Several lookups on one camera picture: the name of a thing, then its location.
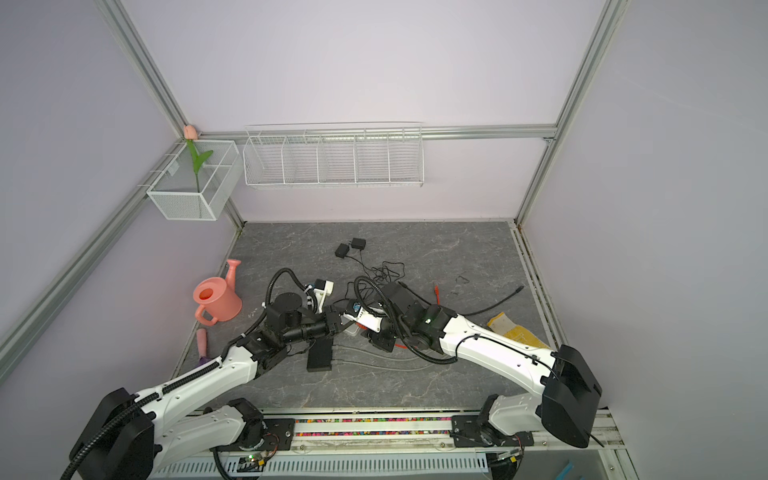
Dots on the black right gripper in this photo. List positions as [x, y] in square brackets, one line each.
[379, 340]

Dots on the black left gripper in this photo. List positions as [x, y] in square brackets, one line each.
[332, 321]

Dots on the black network switch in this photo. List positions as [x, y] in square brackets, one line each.
[320, 355]

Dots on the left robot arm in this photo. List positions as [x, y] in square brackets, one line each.
[134, 435]

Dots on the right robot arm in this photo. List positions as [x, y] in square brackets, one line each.
[562, 394]

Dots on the black power adapter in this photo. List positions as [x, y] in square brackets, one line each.
[358, 244]
[342, 251]

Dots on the yellow work glove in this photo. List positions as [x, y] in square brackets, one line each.
[503, 325]

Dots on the pink watering can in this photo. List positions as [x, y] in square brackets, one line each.
[217, 298]

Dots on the purple garden trowel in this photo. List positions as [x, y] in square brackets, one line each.
[202, 346]

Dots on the artificial tulip flower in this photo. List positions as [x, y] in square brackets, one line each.
[198, 158]

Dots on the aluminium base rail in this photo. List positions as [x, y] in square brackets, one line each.
[369, 444]

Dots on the long white wire basket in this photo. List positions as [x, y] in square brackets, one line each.
[334, 154]

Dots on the small white wire basket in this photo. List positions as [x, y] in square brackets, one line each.
[174, 192]

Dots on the aluminium frame rail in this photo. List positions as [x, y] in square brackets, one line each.
[20, 339]

